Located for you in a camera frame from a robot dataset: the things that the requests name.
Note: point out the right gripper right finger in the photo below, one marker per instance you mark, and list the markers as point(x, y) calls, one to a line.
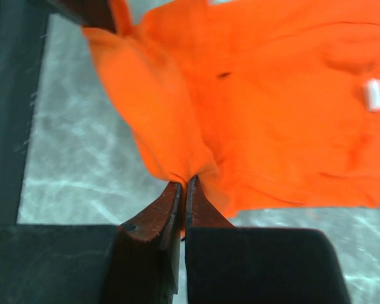
point(229, 264)

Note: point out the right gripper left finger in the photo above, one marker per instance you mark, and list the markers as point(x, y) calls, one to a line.
point(135, 262)

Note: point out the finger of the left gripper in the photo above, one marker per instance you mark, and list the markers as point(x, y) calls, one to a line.
point(102, 14)

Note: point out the orange t shirt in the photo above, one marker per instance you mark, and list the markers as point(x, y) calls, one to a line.
point(272, 104)

